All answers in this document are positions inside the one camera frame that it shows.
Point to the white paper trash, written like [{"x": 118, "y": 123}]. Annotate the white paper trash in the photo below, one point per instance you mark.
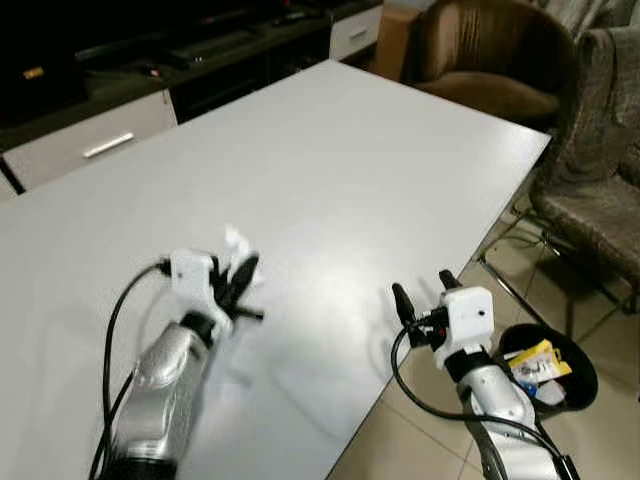
[{"x": 236, "y": 243}]

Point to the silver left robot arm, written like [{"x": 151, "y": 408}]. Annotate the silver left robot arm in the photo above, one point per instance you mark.
[{"x": 165, "y": 375}]

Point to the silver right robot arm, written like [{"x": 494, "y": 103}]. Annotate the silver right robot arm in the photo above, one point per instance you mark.
[{"x": 500, "y": 400}]

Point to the black round rubbish bin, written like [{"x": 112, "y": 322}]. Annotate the black round rubbish bin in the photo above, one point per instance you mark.
[{"x": 585, "y": 375}]

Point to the yellow snack wrapper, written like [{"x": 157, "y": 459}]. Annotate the yellow snack wrapper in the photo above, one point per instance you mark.
[{"x": 540, "y": 360}]

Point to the white and blue wrapper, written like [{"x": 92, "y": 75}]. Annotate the white and blue wrapper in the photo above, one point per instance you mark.
[{"x": 550, "y": 392}]

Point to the brown leather armchair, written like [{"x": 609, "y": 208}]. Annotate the brown leather armchair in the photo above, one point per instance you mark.
[{"x": 490, "y": 60}]

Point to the flat black device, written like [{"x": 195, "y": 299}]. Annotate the flat black device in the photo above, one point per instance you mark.
[{"x": 215, "y": 47}]

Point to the brown wooden panel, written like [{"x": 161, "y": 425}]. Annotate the brown wooden panel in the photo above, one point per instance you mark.
[{"x": 392, "y": 40}]

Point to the long black media cabinet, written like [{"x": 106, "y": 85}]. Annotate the long black media cabinet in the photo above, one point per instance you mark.
[{"x": 120, "y": 40}]

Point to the small white cabinet drawer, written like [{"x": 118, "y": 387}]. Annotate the small white cabinet drawer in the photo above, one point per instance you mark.
[{"x": 355, "y": 32}]

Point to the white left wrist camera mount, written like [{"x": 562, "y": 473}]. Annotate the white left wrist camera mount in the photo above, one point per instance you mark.
[{"x": 190, "y": 275}]

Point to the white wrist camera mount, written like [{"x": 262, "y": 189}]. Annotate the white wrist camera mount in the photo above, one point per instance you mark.
[
  {"x": 468, "y": 318},
  {"x": 190, "y": 275}
]

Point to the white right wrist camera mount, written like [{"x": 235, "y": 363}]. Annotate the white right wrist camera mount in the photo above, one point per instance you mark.
[{"x": 468, "y": 318}]

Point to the grey fabric metal-frame chair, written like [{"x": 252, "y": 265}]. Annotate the grey fabric metal-frame chair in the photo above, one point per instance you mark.
[{"x": 595, "y": 160}]

